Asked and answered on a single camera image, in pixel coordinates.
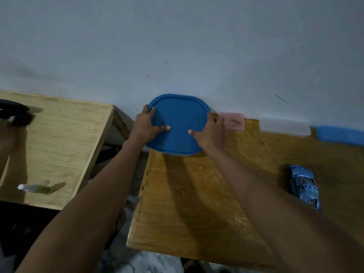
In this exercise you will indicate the person's right hand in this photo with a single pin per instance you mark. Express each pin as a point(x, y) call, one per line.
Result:
point(211, 135)

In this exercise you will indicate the person's left hand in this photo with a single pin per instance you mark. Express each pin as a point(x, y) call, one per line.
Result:
point(145, 127)

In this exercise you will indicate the small pink plastic case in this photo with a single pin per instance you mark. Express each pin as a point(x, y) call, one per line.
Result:
point(236, 126)

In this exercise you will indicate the blue container lid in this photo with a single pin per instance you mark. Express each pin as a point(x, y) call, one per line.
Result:
point(179, 119)

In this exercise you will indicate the translucent white plastic case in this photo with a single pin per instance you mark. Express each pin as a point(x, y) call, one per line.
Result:
point(284, 127)

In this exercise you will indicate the blue toy car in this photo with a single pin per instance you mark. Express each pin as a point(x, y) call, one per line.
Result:
point(304, 186)

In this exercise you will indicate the blue plastic case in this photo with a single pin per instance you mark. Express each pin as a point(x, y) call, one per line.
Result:
point(341, 135)

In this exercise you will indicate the person's left forearm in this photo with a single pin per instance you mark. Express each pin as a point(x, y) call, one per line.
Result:
point(85, 213)

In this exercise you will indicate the person's right forearm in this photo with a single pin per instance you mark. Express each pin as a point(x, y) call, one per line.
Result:
point(284, 218)

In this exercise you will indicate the person's left black sandal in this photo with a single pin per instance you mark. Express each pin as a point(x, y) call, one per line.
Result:
point(189, 265)

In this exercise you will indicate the black object under side table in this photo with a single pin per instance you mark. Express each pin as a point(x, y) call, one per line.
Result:
point(106, 156)

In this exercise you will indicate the light wooden side table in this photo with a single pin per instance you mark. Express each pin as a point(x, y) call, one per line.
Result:
point(62, 144)

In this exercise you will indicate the small clear bottle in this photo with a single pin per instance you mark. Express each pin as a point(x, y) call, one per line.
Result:
point(35, 188)

